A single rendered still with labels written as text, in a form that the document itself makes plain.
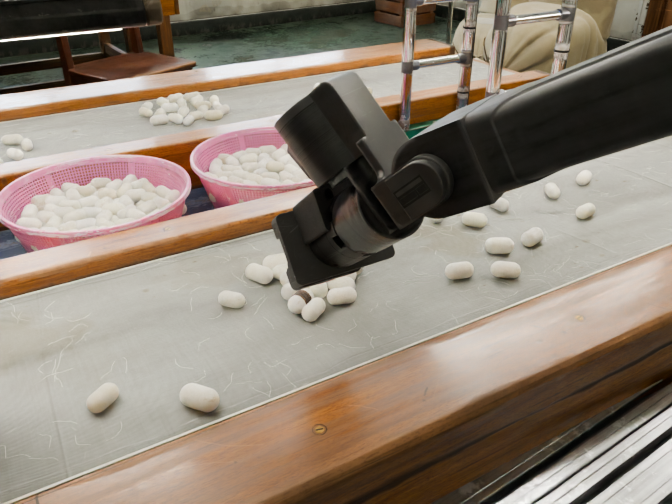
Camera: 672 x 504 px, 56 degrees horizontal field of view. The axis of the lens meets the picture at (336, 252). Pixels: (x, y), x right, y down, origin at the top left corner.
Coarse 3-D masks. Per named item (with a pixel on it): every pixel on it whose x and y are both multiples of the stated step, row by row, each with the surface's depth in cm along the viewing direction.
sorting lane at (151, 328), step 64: (512, 192) 96; (576, 192) 96; (640, 192) 96; (192, 256) 80; (256, 256) 80; (448, 256) 80; (512, 256) 80; (576, 256) 80; (640, 256) 79; (0, 320) 68; (64, 320) 68; (128, 320) 68; (192, 320) 68; (256, 320) 68; (320, 320) 68; (384, 320) 68; (448, 320) 68; (0, 384) 59; (64, 384) 59; (128, 384) 59; (256, 384) 59; (0, 448) 52; (64, 448) 52; (128, 448) 52
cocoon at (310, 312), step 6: (312, 300) 68; (318, 300) 68; (306, 306) 67; (312, 306) 67; (318, 306) 67; (324, 306) 68; (306, 312) 67; (312, 312) 67; (318, 312) 67; (306, 318) 67; (312, 318) 67
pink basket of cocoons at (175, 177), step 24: (48, 168) 97; (96, 168) 101; (120, 168) 102; (144, 168) 101; (168, 168) 99; (0, 192) 89; (24, 192) 94; (48, 192) 97; (0, 216) 83; (168, 216) 87; (24, 240) 83; (48, 240) 80; (72, 240) 80
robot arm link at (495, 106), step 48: (624, 48) 34; (528, 96) 37; (576, 96) 35; (624, 96) 34; (432, 144) 40; (480, 144) 38; (528, 144) 37; (576, 144) 36; (624, 144) 35; (480, 192) 40
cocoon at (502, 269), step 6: (492, 264) 75; (498, 264) 74; (504, 264) 74; (510, 264) 74; (516, 264) 74; (492, 270) 75; (498, 270) 74; (504, 270) 74; (510, 270) 74; (516, 270) 74; (498, 276) 75; (504, 276) 74; (510, 276) 74; (516, 276) 74
